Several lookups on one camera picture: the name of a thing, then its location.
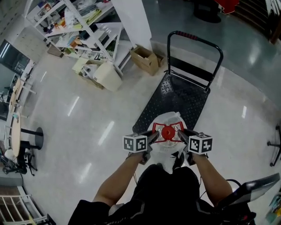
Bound wooden desk with white legs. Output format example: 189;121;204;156
8;76;37;110

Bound white locker cabinet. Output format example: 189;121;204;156
15;27;48;60

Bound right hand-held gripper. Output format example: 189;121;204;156
177;129;213;167

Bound cardboard box with white bag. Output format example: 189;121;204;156
79;63;105;90

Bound black tablet screen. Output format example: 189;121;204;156
216;173;281;211

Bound black round pedestal seat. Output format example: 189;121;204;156
193;0;222;24

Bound brown low wooden platform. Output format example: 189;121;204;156
47;45;64;58

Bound white wire rack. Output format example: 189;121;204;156
0;186;48;225

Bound black platform trolley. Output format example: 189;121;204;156
132;30;224;134

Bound cream plastic bin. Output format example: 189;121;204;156
93;61;123;92

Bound person's right forearm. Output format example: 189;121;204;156
193;153;233;207

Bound white metal shelving unit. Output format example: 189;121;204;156
24;0;128;76

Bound round wooden table black base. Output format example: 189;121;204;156
10;112;44;159

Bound dark glass door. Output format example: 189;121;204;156
0;39;30;71

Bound clear water jug red cap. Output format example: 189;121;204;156
147;111;187;174

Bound person's left forearm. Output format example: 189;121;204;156
93;153;142;207

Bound person's right black shoe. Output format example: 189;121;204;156
172;151;185;170

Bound dark wooden staircase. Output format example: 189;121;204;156
230;0;281;44

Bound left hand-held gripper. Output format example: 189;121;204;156
123;130;160;165

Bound person's black clothed torso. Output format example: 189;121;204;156
68;163;256;225

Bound white flat boxes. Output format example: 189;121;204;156
72;58;88;73

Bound black swivel chair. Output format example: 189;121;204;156
0;149;38;176

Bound table with red cloth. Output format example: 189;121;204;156
214;0;240;15

